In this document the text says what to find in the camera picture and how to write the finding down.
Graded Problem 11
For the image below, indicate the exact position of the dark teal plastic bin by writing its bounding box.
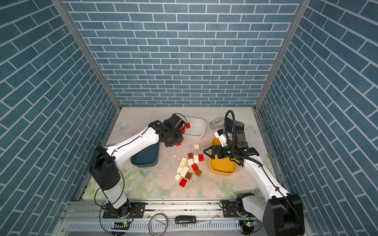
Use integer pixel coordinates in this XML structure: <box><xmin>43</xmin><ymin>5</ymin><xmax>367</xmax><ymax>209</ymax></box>
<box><xmin>130</xmin><ymin>143</ymin><xmax>159</xmax><ymax>168</ymax></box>

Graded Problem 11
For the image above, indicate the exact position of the black desk calculator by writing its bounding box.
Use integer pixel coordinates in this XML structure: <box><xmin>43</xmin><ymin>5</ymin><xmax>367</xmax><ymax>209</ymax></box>
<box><xmin>225</xmin><ymin>118</ymin><xmax>244</xmax><ymax>133</ymax></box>

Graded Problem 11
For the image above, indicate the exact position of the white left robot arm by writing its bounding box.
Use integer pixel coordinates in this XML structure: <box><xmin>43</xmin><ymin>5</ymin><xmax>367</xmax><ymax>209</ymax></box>
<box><xmin>89</xmin><ymin>113</ymin><xmax>187</xmax><ymax>209</ymax></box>

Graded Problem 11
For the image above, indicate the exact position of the white rounded lego brick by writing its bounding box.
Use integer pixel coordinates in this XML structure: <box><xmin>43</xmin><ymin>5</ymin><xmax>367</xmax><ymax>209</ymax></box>
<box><xmin>194</xmin><ymin>154</ymin><xmax>199</xmax><ymax>164</ymax></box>

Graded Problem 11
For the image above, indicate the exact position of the red lego brick front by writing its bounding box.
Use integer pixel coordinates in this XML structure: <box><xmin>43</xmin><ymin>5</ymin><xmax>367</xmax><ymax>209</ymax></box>
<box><xmin>179</xmin><ymin>179</ymin><xmax>188</xmax><ymax>188</ymax></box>

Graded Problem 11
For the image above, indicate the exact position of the brown lego brick low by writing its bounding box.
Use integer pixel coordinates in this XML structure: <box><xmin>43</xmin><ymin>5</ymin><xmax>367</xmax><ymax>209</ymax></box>
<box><xmin>184</xmin><ymin>173</ymin><xmax>193</xmax><ymax>180</ymax></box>

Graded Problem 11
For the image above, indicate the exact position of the white plastic bin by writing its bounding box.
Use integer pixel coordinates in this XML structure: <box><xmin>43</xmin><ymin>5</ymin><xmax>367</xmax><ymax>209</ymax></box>
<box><xmin>183</xmin><ymin>117</ymin><xmax>206</xmax><ymax>141</ymax></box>

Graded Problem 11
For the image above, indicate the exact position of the yellow plastic bin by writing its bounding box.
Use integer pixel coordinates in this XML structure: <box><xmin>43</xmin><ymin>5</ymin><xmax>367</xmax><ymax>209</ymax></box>
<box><xmin>209</xmin><ymin>137</ymin><xmax>238</xmax><ymax>176</ymax></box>

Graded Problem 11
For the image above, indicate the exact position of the brown lego brick right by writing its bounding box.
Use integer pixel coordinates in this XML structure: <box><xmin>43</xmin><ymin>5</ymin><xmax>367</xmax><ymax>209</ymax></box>
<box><xmin>195</xmin><ymin>170</ymin><xmax>202</xmax><ymax>177</ymax></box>

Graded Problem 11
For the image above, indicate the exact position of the grey tape dispenser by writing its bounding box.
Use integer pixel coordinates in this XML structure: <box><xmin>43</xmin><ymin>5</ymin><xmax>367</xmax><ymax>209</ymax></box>
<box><xmin>209</xmin><ymin>117</ymin><xmax>225</xmax><ymax>130</ymax></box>

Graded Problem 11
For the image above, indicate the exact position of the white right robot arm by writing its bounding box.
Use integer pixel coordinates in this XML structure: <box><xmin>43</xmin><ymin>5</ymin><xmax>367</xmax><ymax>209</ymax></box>
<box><xmin>208</xmin><ymin>129</ymin><xmax>305</xmax><ymax>236</ymax></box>

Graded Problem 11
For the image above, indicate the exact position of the black remote on rail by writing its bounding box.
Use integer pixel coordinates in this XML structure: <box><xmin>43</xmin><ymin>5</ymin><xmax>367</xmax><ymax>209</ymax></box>
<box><xmin>175</xmin><ymin>215</ymin><xmax>196</xmax><ymax>224</ymax></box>

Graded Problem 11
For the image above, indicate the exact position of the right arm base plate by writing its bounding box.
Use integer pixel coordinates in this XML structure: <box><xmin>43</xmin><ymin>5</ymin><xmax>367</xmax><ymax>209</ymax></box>
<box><xmin>219</xmin><ymin>200</ymin><xmax>241</xmax><ymax>218</ymax></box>

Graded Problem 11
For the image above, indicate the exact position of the cream long lego brick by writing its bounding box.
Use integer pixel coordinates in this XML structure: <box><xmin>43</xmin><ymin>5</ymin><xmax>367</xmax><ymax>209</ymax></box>
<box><xmin>179</xmin><ymin>157</ymin><xmax>188</xmax><ymax>168</ymax></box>

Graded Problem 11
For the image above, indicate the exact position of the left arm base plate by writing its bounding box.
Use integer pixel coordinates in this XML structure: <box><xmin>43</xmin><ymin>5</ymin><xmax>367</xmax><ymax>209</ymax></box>
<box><xmin>103</xmin><ymin>202</ymin><xmax>146</xmax><ymax>219</ymax></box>

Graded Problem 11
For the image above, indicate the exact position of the coiled grey cable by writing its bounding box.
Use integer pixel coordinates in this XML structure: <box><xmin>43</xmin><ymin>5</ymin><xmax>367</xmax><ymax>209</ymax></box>
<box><xmin>148</xmin><ymin>213</ymin><xmax>168</xmax><ymax>236</ymax></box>

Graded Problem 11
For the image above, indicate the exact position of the cream lego plate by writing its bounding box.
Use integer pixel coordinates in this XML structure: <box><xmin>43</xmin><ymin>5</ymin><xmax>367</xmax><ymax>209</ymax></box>
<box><xmin>176</xmin><ymin>166</ymin><xmax>190</xmax><ymax>178</ymax></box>

